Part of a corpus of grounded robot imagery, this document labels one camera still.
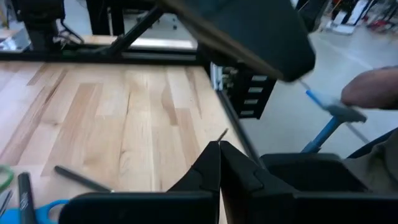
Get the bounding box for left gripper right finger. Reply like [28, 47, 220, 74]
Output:
[220, 141, 296, 224]

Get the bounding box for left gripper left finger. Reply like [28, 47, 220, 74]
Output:
[169, 141, 221, 192]

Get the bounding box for short thin paintbrush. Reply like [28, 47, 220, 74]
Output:
[216, 128, 229, 143]

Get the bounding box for small black fan paintbrush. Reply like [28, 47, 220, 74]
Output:
[53, 166, 114, 194]

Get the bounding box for grey-bristle paintbrush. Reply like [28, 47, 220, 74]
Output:
[17, 172, 37, 224]

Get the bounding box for blue scissors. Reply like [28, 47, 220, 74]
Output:
[0, 198, 70, 224]

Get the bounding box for person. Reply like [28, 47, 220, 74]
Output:
[340, 65, 398, 194]

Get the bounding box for green scissors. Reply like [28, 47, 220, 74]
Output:
[0, 164, 16, 191]

